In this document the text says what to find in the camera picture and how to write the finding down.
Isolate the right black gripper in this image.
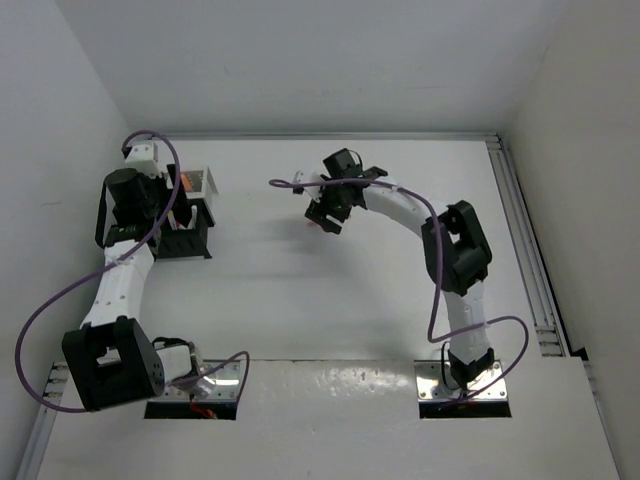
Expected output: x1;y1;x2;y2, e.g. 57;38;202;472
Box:
306;174;353;233

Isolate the purple cable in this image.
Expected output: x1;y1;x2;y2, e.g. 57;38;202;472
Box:
14;130;250;414
268;178;530;404

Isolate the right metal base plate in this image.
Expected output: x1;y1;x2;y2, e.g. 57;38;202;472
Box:
414;360;508;404

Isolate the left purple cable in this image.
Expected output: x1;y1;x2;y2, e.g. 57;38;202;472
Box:
14;130;250;414

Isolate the metal base plate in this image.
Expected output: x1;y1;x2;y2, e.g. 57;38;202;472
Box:
151;360;244;402
414;360;508;404

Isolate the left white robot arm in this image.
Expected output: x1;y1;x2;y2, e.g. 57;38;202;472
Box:
62;161;217;412

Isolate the black slatted organizer bin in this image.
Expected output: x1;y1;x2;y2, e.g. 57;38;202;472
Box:
155;199;215;260

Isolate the white pen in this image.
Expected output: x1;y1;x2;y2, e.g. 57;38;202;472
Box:
183;205;198;230

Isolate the white slatted organizer bin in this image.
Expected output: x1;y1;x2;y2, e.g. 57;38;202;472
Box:
181;168;218;203

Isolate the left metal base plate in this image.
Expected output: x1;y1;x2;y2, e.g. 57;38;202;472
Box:
151;360;244;402

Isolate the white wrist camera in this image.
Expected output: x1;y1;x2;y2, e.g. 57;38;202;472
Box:
124;140;162;179
293;170;325;201

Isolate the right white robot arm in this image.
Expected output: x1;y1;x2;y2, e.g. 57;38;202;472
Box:
294;148;494;388

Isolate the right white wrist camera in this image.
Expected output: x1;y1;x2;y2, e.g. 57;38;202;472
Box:
293;170;325;201

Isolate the red capped white marker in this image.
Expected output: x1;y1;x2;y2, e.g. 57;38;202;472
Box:
167;211;178;230

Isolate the orange capped white marker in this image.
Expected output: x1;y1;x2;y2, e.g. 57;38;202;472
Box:
181;174;194;191

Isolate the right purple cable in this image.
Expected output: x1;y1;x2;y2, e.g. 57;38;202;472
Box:
268;178;530;404

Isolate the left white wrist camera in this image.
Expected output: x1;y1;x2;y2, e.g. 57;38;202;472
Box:
124;140;162;179

